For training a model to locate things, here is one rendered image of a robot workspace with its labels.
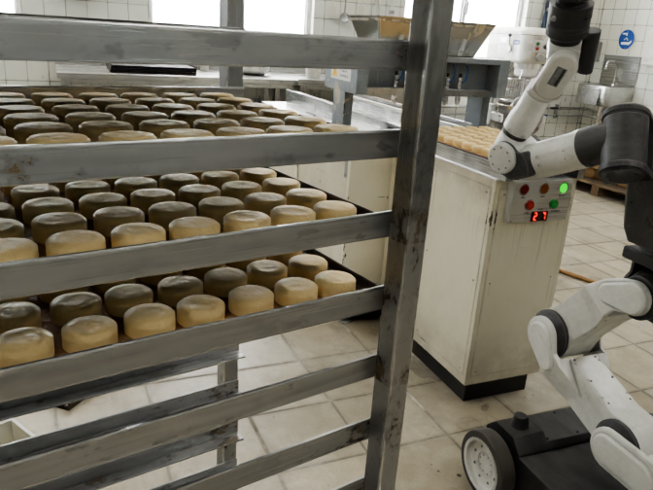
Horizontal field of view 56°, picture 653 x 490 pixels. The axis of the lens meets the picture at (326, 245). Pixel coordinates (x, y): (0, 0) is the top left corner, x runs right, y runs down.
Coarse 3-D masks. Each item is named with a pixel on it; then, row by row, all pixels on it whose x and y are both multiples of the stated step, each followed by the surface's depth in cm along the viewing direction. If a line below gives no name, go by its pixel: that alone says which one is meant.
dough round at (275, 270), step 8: (256, 264) 76; (264, 264) 76; (272, 264) 76; (280, 264) 77; (248, 272) 75; (256, 272) 74; (264, 272) 74; (272, 272) 74; (280, 272) 75; (248, 280) 75; (256, 280) 74; (264, 280) 74; (272, 280) 74; (272, 288) 75
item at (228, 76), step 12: (228, 0) 94; (240, 0) 95; (228, 12) 94; (240, 12) 95; (228, 24) 95; (240, 24) 96; (228, 72) 97; (240, 72) 98; (228, 84) 98; (240, 84) 99; (228, 372) 116; (228, 456) 122
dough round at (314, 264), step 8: (296, 256) 80; (304, 256) 80; (312, 256) 80; (296, 264) 77; (304, 264) 77; (312, 264) 77; (320, 264) 78; (296, 272) 77; (304, 272) 77; (312, 272) 77; (312, 280) 77
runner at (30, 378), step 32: (224, 320) 60; (256, 320) 63; (288, 320) 65; (320, 320) 67; (96, 352) 54; (128, 352) 56; (160, 352) 57; (192, 352) 59; (0, 384) 50; (32, 384) 51; (64, 384) 53
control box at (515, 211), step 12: (516, 180) 197; (528, 180) 198; (540, 180) 199; (552, 180) 200; (564, 180) 202; (516, 192) 196; (528, 192) 198; (540, 192) 200; (552, 192) 202; (564, 192) 204; (516, 204) 198; (540, 204) 202; (564, 204) 206; (504, 216) 201; (516, 216) 199; (528, 216) 201; (540, 216) 203; (552, 216) 205; (564, 216) 207
